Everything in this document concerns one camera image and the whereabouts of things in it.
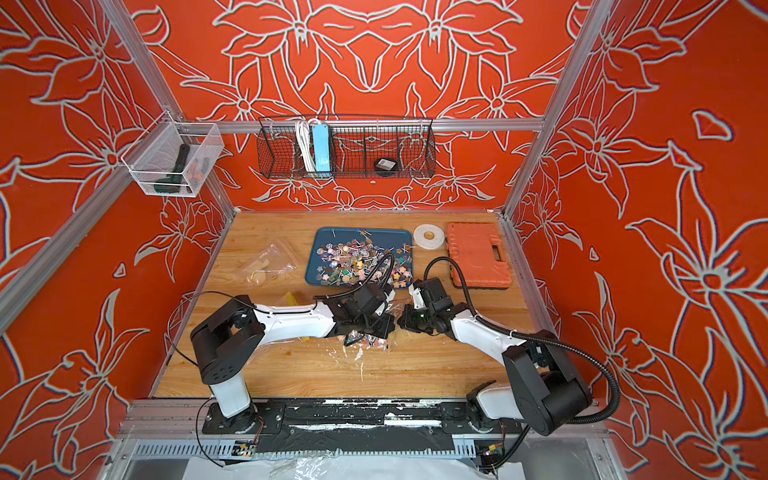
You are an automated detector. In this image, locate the candy ziploc bag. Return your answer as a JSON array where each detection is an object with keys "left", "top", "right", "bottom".
[
  {"left": 280, "top": 292, "right": 310, "bottom": 343},
  {"left": 343, "top": 300, "right": 404, "bottom": 350},
  {"left": 236, "top": 239, "right": 299, "bottom": 287}
]

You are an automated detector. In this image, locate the dark teal tray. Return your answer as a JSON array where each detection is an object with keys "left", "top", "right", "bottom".
[{"left": 304, "top": 226, "right": 415, "bottom": 289}]

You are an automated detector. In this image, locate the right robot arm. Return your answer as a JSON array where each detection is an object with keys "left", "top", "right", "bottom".
[{"left": 398, "top": 278, "right": 592, "bottom": 436}]

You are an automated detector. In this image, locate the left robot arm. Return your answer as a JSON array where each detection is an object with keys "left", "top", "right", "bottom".
[{"left": 190, "top": 283, "right": 395, "bottom": 420}]

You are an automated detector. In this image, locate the poured candy pile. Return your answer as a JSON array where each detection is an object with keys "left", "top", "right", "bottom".
[{"left": 313, "top": 230, "right": 415, "bottom": 288}]

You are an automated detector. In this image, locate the white tape roll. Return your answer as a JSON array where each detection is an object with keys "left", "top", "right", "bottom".
[{"left": 413, "top": 224, "right": 445, "bottom": 251}]

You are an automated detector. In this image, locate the orange tool case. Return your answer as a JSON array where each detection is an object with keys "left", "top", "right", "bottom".
[{"left": 446, "top": 222, "right": 513, "bottom": 290}]

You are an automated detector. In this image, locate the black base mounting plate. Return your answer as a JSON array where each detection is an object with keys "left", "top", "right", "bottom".
[{"left": 198, "top": 398, "right": 522, "bottom": 457}]

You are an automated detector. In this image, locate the light blue box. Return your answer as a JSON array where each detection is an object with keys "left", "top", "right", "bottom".
[{"left": 312, "top": 124, "right": 331, "bottom": 176}]

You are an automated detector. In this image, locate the green black tool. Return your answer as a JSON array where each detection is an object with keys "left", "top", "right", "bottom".
[{"left": 153, "top": 143, "right": 190, "bottom": 194}]

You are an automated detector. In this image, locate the clear plastic bin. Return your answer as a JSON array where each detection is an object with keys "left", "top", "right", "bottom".
[{"left": 120, "top": 111, "right": 224, "bottom": 198}]

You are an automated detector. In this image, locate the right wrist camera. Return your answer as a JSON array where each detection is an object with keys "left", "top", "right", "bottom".
[{"left": 408, "top": 284, "right": 426, "bottom": 310}]

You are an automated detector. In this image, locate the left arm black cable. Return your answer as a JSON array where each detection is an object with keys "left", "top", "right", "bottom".
[{"left": 164, "top": 251, "right": 397, "bottom": 469}]

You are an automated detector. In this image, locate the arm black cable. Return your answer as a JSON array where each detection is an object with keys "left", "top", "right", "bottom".
[
  {"left": 164, "top": 251, "right": 397, "bottom": 469},
  {"left": 422, "top": 256, "right": 622, "bottom": 472}
]

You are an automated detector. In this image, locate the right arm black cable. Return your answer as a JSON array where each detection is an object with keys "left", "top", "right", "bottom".
[{"left": 422, "top": 256, "right": 622, "bottom": 472}]

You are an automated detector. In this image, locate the black wire basket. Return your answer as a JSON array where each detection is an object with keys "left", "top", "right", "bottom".
[{"left": 256, "top": 114, "right": 437, "bottom": 180}]

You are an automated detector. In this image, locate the white cable bundle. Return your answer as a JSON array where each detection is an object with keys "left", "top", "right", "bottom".
[{"left": 295, "top": 119, "right": 316, "bottom": 174}]

